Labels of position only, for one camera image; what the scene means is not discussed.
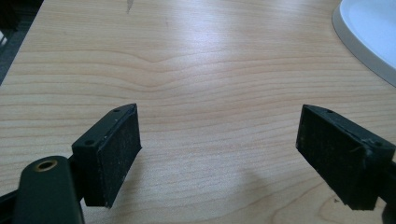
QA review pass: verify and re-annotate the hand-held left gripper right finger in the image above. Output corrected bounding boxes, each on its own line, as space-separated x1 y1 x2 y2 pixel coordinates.
295 104 396 211

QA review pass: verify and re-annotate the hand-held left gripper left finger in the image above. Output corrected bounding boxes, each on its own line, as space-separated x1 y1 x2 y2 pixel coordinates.
71 103 143 209

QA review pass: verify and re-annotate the white utensil stand with hooks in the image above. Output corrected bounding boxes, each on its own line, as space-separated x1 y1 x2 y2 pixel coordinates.
331 0 396 88

